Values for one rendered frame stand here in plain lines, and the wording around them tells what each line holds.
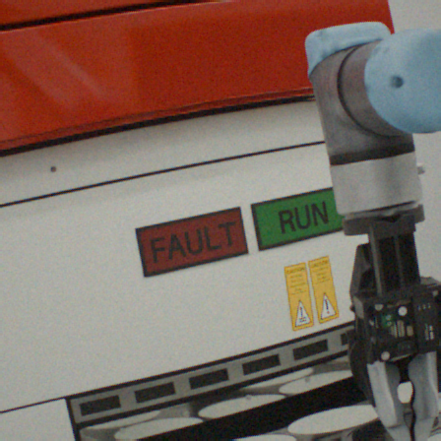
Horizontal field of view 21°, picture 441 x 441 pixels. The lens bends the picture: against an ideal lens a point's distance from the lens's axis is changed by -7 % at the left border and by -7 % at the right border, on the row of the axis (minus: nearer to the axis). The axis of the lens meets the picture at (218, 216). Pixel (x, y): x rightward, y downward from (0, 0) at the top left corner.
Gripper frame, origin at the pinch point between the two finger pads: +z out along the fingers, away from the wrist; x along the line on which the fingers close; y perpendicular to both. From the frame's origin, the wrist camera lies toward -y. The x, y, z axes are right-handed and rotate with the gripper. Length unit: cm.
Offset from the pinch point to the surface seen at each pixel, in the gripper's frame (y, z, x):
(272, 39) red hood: -25.3, -37.4, -4.1
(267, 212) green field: -28.5, -20.0, -7.9
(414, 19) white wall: -230, -54, 53
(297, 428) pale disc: -17.7, 1.3, -8.9
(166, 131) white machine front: -24.4, -29.8, -16.2
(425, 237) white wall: -225, 6, 43
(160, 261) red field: -22.5, -17.5, -19.0
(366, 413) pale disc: -17.7, 1.3, -1.8
